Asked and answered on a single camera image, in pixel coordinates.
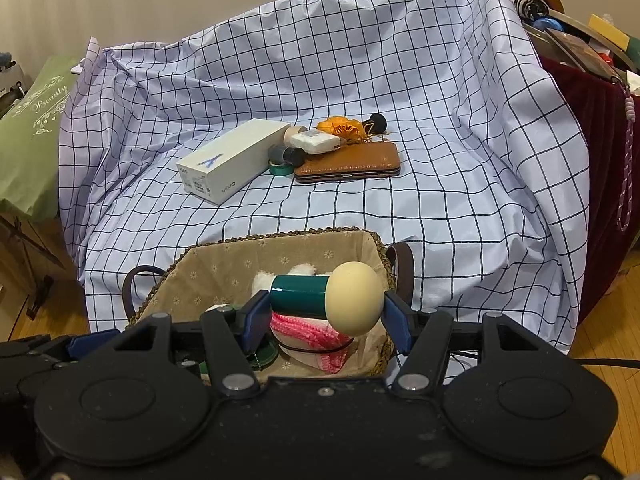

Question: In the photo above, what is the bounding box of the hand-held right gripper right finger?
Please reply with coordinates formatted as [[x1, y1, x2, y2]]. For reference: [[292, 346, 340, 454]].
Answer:
[[384, 292, 546, 395]]

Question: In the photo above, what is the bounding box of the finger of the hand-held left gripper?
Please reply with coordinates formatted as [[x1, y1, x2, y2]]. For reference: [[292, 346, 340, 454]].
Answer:
[[52, 331, 121, 361]]

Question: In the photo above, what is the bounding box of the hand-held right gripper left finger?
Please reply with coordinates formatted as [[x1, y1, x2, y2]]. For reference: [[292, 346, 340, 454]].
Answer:
[[107, 290, 273, 395]]

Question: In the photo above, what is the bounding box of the white fluffy plush toy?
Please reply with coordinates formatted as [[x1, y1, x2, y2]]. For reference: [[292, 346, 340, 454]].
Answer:
[[251, 262, 328, 296]]

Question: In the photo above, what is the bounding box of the pink and white crochet piece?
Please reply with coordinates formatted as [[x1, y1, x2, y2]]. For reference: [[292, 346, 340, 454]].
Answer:
[[270, 310, 358, 373]]

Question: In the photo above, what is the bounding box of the woven basket with floral liner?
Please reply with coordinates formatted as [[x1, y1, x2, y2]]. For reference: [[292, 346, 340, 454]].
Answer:
[[122, 229, 416, 378]]

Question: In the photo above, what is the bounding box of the black grey-capped bottle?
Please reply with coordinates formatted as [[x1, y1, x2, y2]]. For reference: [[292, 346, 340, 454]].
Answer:
[[267, 145, 306, 167]]

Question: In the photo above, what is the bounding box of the white cotton pad packet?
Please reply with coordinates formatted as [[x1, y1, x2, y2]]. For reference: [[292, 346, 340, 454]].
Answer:
[[291, 130, 342, 155]]

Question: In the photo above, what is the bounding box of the orange embroidered pouch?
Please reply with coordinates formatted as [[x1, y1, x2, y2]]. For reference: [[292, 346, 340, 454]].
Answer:
[[316, 116, 368, 145]]

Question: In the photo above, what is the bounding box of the black metal stand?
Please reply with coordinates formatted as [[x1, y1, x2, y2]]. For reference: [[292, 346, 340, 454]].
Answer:
[[0, 220, 61, 318]]

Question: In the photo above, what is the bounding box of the wooden table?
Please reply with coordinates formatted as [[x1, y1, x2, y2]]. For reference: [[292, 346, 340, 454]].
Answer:
[[0, 212, 76, 341]]

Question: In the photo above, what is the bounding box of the white phone box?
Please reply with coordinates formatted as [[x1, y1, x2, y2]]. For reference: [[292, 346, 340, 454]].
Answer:
[[176, 119, 292, 206]]

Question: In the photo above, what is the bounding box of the brown leather wallet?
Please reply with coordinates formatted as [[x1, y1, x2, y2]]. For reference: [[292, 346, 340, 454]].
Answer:
[[293, 141, 402, 183]]

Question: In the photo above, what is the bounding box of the green printed pillow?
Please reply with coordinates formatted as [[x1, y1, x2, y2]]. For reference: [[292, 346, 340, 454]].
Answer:
[[0, 55, 78, 221]]

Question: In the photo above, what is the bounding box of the checked lilac bed sheet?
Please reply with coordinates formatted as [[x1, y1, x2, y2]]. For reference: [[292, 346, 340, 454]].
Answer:
[[57, 0, 593, 356]]

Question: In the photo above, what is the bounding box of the dark red velvet cloth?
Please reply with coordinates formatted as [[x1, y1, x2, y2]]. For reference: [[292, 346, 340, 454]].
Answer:
[[537, 55, 640, 326]]

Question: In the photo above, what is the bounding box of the striped dark cloth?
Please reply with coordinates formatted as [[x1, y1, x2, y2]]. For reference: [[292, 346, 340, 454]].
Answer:
[[515, 0, 551, 18]]

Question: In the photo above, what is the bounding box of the yellow box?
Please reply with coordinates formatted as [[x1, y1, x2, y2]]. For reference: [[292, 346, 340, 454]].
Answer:
[[587, 14, 631, 51]]

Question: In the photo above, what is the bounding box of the black cable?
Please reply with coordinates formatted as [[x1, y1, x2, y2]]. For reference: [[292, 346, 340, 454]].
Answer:
[[445, 349, 640, 369]]

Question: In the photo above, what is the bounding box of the pink beaded strap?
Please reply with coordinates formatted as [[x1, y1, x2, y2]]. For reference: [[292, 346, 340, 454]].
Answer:
[[616, 85, 637, 233]]

